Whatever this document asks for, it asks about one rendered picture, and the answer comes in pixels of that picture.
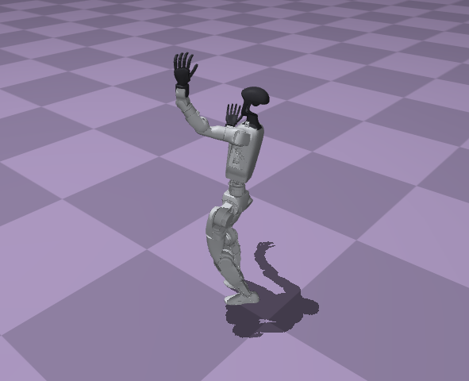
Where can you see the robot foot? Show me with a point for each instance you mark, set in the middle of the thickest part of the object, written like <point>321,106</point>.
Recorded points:
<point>229,285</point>
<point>238,299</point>

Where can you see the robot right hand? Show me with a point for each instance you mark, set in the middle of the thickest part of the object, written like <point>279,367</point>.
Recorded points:
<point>232,118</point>

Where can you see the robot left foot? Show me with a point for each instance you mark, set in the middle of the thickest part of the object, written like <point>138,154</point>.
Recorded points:
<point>238,299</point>

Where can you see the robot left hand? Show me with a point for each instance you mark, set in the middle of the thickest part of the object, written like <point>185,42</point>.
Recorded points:
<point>182,74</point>

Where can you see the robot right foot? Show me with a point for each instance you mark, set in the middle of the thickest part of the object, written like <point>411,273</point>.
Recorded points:
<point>229,285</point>

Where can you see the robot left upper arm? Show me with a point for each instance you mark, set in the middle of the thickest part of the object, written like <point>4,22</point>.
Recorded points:
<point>237,137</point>

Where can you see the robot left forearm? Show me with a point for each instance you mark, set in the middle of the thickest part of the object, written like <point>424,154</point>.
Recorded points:
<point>191,114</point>

